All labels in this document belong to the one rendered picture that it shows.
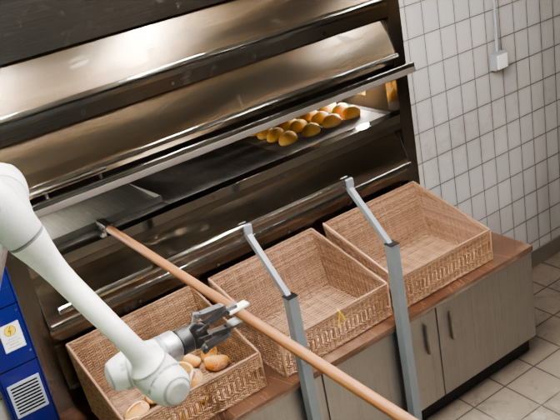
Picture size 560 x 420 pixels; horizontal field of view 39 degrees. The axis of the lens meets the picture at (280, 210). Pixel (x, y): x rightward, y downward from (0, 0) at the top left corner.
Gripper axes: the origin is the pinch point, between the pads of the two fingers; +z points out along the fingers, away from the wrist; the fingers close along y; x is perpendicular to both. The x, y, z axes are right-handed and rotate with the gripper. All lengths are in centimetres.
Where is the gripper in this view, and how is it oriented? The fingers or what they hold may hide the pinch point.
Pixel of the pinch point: (238, 312)
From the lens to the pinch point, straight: 232.7
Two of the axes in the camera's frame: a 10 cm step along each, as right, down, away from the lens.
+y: 1.7, 9.0, 3.9
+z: 8.0, -3.6, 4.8
